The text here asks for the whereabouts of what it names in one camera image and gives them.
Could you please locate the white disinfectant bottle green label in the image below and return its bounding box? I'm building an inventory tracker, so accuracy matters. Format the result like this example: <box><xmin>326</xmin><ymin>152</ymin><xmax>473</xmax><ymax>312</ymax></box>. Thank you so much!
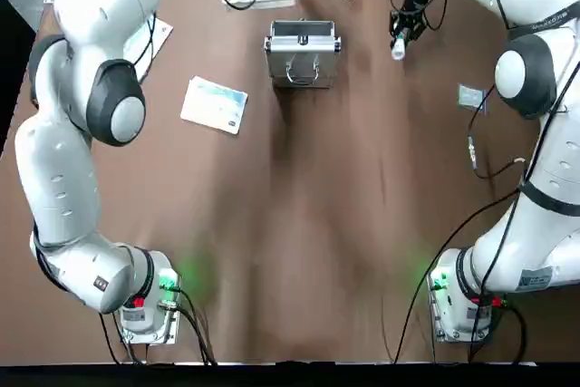
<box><xmin>391</xmin><ymin>34</ymin><xmax>408</xmax><ymax>62</ymax></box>

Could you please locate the aluminium first-aid case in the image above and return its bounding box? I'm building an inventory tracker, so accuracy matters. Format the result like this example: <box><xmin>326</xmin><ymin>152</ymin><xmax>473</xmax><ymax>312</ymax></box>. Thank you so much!
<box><xmin>263</xmin><ymin>19</ymin><xmax>343</xmax><ymax>90</ymax></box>

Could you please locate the small clear gauze packet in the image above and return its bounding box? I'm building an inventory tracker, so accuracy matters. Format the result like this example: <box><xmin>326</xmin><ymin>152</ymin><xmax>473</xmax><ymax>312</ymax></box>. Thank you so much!
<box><xmin>456</xmin><ymin>82</ymin><xmax>492</xmax><ymax>115</ymax></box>

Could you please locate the long white teal pouch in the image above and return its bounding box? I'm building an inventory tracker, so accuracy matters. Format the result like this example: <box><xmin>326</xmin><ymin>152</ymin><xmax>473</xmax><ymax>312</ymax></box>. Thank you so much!
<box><xmin>121</xmin><ymin>15</ymin><xmax>174</xmax><ymax>83</ymax></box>

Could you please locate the large flat blue white packet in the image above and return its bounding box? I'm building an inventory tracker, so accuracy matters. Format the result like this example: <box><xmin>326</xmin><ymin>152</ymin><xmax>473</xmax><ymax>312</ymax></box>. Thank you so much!
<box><xmin>179</xmin><ymin>75</ymin><xmax>250</xmax><ymax>136</ymax></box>

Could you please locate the black cable silver connector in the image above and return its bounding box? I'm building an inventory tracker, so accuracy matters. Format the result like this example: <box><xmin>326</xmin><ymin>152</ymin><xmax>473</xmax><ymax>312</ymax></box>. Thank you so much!
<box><xmin>466</xmin><ymin>82</ymin><xmax>527</xmax><ymax>180</ymax></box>

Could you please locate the long black arm cable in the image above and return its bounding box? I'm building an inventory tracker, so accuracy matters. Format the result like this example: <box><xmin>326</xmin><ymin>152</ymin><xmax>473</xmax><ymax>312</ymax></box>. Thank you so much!
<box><xmin>393</xmin><ymin>187</ymin><xmax>522</xmax><ymax>365</ymax></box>

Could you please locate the black looped base cable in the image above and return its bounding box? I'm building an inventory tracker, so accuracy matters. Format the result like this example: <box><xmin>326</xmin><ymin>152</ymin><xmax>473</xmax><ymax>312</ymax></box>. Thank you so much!
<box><xmin>498</xmin><ymin>303</ymin><xmax>529</xmax><ymax>365</ymax></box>

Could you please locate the black base cable bundle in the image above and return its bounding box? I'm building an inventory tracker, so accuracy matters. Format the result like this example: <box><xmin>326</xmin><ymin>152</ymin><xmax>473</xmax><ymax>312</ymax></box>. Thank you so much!
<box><xmin>174</xmin><ymin>285</ymin><xmax>219</xmax><ymax>366</ymax></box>

